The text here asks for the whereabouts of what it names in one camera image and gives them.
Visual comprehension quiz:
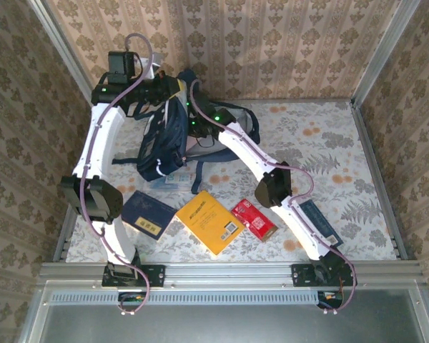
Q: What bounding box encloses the navy blue backpack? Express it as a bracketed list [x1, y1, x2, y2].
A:
[111, 69, 261, 196]

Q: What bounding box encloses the blue and white packet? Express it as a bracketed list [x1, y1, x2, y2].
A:
[148, 173, 197, 194]

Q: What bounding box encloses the dark blue book yellow label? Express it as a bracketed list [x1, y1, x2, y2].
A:
[121, 190, 177, 241]

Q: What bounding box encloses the red packet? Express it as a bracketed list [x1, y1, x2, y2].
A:
[230, 198, 279, 244]

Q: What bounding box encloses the blue book white text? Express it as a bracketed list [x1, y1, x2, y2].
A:
[300, 199, 344, 247]

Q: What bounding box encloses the black connector board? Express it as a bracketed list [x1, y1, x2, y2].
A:
[117, 291, 148, 311]
[317, 289, 345, 310]

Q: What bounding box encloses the grey metal sheet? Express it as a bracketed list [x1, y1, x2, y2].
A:
[19, 282, 429, 343]

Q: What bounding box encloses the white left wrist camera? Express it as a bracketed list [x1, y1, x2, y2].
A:
[142, 53, 162, 80]

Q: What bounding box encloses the aluminium corner post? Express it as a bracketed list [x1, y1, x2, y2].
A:
[28, 0, 103, 111]
[352, 0, 421, 108]

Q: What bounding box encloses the aluminium back rail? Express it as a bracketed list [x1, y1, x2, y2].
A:
[207, 98, 357, 107]

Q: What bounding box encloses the aluminium mounting rail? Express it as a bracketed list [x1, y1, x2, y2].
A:
[39, 262, 425, 287]

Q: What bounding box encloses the aluminium side rail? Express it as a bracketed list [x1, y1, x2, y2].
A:
[53, 106, 104, 264]
[355, 106, 409, 261]

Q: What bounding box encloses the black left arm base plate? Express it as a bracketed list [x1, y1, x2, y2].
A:
[102, 264, 166, 289]

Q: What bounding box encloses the grey slotted cable duct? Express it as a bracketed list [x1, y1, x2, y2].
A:
[49, 289, 340, 305]

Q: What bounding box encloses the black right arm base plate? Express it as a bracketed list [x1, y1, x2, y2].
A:
[291, 263, 358, 288]

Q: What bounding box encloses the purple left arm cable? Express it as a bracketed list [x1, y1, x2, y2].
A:
[79, 33, 154, 316]

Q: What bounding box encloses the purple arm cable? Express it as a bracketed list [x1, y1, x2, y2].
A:
[189, 78, 358, 315]
[79, 33, 154, 316]

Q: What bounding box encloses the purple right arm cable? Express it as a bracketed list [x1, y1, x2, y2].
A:
[189, 78, 358, 315]

